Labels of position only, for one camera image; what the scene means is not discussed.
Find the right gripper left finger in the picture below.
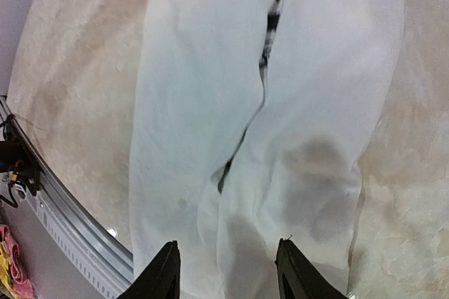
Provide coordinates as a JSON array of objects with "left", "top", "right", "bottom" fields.
[{"left": 118, "top": 241, "right": 181, "bottom": 299}]

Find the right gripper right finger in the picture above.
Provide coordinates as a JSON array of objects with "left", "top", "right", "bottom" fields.
[{"left": 275, "top": 239, "right": 347, "bottom": 299}]

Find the white cloth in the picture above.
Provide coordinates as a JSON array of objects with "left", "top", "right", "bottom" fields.
[{"left": 129, "top": 0, "right": 404, "bottom": 298}]

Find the pink yellow cloth on floor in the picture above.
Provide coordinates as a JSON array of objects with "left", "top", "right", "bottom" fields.
[{"left": 1, "top": 225, "right": 35, "bottom": 298}]

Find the aluminium front rail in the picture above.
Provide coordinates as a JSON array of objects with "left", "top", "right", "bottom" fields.
[{"left": 1, "top": 97, "right": 133, "bottom": 298}]

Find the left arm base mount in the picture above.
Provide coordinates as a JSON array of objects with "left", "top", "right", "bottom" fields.
[{"left": 1, "top": 114, "right": 41, "bottom": 208}]

